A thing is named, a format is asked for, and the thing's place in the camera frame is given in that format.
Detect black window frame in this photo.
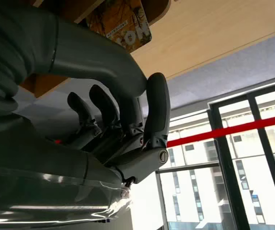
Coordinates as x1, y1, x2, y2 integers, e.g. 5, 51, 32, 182
155, 80, 275, 230

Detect red barrier belt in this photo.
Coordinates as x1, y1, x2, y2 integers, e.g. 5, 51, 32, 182
166, 113, 275, 149

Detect orange printed card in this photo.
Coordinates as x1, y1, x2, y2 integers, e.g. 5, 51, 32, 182
85, 0, 153, 53

